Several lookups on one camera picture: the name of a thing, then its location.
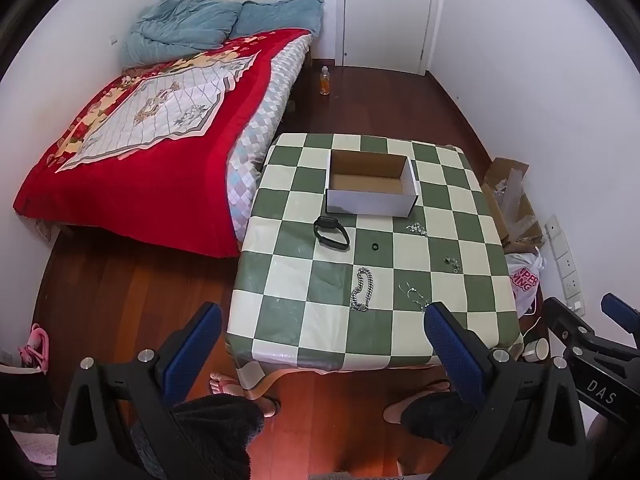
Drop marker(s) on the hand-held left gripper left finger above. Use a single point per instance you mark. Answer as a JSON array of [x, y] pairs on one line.
[[197, 345]]

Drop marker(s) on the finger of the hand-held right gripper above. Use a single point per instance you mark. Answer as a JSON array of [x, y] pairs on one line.
[[565, 317], [620, 310]]

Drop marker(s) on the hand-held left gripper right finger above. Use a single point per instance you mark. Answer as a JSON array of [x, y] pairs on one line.
[[452, 347]]

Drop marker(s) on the silver hook earrings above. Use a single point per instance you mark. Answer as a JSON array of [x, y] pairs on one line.
[[419, 301]]

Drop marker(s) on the small silver stud earrings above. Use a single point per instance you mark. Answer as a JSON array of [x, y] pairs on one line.
[[452, 263]]

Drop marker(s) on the silver earring cluster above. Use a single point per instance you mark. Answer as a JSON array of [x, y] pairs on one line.
[[416, 229]]

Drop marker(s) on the black smartwatch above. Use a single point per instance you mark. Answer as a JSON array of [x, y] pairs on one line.
[[327, 236]]

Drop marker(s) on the white cardboard box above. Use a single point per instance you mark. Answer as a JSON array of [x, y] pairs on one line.
[[370, 190]]

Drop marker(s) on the white cup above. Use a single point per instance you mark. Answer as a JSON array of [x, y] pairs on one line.
[[537, 349]]

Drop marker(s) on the person's left foot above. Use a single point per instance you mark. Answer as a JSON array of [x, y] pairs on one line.
[[225, 385]]

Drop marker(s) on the person's foot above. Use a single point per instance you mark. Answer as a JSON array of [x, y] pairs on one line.
[[400, 410], [225, 385]]

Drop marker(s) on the white plastic bag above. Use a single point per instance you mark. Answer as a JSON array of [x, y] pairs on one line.
[[525, 280]]

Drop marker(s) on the person's right foot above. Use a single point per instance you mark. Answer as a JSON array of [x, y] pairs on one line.
[[400, 410]]

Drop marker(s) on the person's left leg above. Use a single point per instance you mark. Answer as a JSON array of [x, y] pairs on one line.
[[215, 435]]

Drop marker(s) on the brown cardboard box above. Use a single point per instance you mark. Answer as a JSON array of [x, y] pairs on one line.
[[515, 210]]

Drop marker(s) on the green checkered tablecloth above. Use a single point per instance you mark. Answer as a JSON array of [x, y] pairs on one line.
[[300, 280]]

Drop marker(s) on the red floral blanket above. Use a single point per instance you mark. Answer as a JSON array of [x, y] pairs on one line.
[[165, 190]]

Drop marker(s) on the pink hangers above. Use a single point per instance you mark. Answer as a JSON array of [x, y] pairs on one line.
[[36, 347]]

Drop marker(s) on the dark container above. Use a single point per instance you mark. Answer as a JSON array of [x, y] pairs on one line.
[[25, 395]]

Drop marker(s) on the diamond pattern bed sheet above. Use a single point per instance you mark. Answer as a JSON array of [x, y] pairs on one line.
[[260, 125]]

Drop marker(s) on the orange drink bottle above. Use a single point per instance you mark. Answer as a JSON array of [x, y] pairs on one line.
[[325, 82]]

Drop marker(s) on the blue quilt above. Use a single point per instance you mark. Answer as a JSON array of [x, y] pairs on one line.
[[175, 25]]

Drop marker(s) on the blue pillow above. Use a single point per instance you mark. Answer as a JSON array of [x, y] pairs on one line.
[[280, 15]]

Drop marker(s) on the white door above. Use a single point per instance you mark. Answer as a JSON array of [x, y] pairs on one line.
[[387, 10]]

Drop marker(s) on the white wall socket strip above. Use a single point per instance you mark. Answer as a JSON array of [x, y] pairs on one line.
[[567, 265]]

